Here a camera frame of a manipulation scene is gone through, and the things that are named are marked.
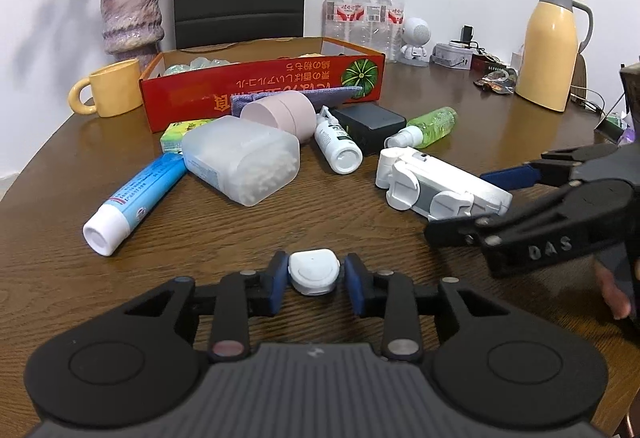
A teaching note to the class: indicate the black power adapter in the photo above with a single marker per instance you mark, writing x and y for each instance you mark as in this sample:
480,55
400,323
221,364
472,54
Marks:
372,128

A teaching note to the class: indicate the dark red box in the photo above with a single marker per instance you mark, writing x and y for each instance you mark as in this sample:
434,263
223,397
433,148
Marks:
487,64

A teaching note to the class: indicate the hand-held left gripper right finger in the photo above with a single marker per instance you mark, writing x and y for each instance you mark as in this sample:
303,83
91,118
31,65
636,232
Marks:
356,285

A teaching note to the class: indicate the white robot figure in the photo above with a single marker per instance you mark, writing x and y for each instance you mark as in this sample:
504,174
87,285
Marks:
415,38

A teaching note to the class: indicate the yellow thermos jug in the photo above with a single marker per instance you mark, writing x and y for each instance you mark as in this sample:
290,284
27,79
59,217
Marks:
547,53

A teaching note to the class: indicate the black plug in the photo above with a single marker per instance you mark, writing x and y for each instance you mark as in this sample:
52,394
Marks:
467,37

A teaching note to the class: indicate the white folding phone holder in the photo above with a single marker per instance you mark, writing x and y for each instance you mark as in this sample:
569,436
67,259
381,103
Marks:
445,185

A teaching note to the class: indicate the clear water bottle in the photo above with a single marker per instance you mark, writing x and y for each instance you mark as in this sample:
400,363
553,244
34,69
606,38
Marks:
367,15
340,13
392,20

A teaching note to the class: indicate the translucent cotton swab box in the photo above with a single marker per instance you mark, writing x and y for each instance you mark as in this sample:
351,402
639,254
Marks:
240,158

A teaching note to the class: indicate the yellow mug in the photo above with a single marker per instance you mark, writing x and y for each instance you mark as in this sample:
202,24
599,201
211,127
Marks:
117,88

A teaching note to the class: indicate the small white plastic case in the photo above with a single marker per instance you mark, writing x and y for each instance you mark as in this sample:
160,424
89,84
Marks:
315,273

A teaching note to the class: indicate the shiny snack wrapper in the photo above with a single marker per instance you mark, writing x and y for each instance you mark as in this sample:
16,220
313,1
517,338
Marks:
497,82

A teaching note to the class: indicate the white spray bottle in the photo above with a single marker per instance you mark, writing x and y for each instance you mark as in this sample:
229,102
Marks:
337,143

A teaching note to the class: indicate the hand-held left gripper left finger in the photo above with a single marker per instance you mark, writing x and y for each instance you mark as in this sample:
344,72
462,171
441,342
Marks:
277,285

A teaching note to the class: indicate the iridescent plastic bag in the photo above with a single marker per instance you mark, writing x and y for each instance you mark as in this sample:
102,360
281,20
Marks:
197,64

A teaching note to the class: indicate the red cardboard box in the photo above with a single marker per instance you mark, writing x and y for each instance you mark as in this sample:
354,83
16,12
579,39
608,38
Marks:
260,90

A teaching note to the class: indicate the blue white toothpaste tube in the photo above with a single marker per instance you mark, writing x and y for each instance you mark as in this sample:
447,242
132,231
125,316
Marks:
137,193

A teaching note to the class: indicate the pink plastic cup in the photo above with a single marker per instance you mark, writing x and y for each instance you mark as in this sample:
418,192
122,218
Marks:
285,118

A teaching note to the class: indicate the green spray bottle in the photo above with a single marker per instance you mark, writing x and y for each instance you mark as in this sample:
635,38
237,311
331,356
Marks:
432,123

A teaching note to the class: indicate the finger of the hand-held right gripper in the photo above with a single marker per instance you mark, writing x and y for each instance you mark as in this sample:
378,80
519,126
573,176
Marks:
455,230
510,177

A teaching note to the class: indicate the person's right hand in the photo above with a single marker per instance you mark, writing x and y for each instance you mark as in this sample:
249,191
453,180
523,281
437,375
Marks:
614,290

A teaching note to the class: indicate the green tissue packet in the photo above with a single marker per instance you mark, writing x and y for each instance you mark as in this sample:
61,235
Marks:
182,133

